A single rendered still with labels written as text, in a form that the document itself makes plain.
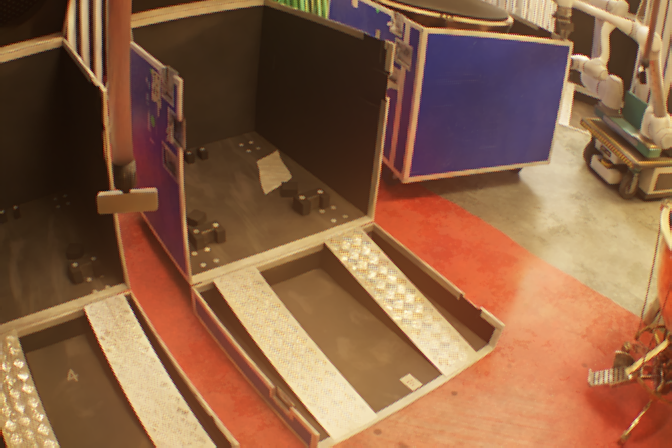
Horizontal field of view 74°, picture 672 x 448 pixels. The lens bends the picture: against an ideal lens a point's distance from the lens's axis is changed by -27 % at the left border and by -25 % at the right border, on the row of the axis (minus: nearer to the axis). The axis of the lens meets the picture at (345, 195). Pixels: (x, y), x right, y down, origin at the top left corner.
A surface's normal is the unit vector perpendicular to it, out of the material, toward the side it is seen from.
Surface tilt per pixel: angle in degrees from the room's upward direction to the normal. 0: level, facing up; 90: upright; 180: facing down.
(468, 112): 90
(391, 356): 1
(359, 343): 1
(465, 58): 90
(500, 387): 0
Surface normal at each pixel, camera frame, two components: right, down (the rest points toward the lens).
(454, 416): 0.09, -0.85
